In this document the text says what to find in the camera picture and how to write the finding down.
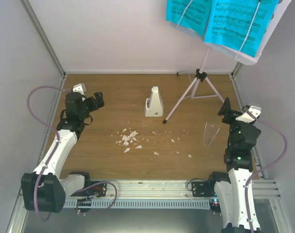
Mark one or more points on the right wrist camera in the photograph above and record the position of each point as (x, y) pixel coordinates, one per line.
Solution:
(250, 113)

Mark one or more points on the aluminium rail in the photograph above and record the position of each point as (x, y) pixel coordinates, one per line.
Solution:
(170, 189)

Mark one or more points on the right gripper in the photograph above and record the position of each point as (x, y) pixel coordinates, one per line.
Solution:
(225, 109)

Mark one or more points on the white metronome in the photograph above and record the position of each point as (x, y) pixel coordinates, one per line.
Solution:
(154, 106)

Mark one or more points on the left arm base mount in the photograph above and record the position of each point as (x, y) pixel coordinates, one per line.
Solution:
(85, 198)

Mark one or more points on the blue sheet music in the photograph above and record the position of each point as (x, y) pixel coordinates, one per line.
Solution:
(190, 14)
(239, 24)

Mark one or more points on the clear metronome cover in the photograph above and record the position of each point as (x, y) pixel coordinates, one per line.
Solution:
(210, 133)

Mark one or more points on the right blue sheet music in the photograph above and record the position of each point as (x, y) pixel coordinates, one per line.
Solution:
(239, 24)

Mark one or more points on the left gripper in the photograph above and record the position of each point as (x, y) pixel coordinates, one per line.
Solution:
(100, 101)

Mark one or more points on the grey slotted cable duct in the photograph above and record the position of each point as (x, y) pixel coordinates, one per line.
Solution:
(147, 204)

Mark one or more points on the left blue sheet music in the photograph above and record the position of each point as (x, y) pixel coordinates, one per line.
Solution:
(190, 14)

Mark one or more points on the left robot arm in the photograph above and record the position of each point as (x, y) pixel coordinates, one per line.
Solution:
(43, 190)

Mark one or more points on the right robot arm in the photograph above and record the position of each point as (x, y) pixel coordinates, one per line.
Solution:
(233, 189)

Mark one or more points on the pink music stand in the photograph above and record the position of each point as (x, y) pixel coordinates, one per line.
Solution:
(239, 57)

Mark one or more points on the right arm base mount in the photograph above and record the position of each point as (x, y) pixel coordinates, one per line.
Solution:
(201, 188)

